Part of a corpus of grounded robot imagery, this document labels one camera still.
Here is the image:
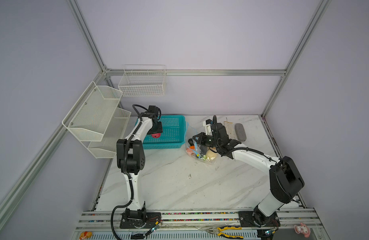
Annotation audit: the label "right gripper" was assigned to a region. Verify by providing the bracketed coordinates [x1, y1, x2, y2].
[191, 132, 220, 149]

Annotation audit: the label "black toy avocado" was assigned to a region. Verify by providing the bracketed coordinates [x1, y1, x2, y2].
[197, 145, 208, 155]

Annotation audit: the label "clear zip bag blue zipper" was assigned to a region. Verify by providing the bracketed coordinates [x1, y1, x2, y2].
[185, 123, 218, 165]

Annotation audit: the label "red orange toy fruit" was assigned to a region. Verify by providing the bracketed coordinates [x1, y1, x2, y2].
[186, 148, 194, 156]

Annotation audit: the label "cream toy pear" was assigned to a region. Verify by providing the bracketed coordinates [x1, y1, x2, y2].
[206, 150, 218, 162]

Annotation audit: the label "pink toy fruit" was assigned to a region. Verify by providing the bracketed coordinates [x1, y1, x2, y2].
[151, 133, 161, 139]

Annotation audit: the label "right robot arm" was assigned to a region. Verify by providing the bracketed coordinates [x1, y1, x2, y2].
[192, 116, 305, 226]

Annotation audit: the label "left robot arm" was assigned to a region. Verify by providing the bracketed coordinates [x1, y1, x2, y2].
[111, 105, 163, 223]

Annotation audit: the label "teal plastic basket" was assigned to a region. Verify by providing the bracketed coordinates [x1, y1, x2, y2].
[143, 115, 186, 150]

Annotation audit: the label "white work glove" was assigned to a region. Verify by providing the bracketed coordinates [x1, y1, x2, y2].
[223, 119, 237, 140]

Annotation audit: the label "grey oval stone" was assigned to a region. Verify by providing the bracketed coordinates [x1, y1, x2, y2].
[234, 123, 247, 142]

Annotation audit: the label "white mesh shelf lower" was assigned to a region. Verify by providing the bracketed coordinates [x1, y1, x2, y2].
[88, 108, 131, 159]

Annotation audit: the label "white mesh shelf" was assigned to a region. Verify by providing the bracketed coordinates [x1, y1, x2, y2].
[62, 82, 123, 142]
[88, 108, 131, 159]

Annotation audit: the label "white mesh shelf upper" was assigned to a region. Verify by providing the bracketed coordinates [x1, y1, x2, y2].
[62, 82, 123, 142]

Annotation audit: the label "pink toy figure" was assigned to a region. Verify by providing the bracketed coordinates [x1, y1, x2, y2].
[294, 223, 311, 238]

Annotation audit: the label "yellow toy figure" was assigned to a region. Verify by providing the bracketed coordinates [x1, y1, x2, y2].
[79, 232, 93, 240]

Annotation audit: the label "white wire basket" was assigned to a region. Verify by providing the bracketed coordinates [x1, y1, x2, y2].
[118, 65, 167, 97]

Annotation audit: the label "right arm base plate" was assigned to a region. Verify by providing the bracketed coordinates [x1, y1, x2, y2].
[238, 209, 280, 228]

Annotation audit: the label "yellow handled pliers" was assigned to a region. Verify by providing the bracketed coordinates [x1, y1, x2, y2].
[202, 226, 244, 240]

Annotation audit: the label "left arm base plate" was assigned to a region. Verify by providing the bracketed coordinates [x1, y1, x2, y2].
[119, 211, 162, 229]

